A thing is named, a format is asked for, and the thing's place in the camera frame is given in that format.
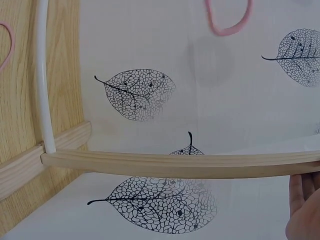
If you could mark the person's right hand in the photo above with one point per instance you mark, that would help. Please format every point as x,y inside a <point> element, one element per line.
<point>307,215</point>

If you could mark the person's right fingers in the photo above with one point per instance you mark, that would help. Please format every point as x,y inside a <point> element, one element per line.
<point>308,186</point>

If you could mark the pink loop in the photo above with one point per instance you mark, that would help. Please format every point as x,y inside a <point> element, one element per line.
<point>11,42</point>
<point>226,31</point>

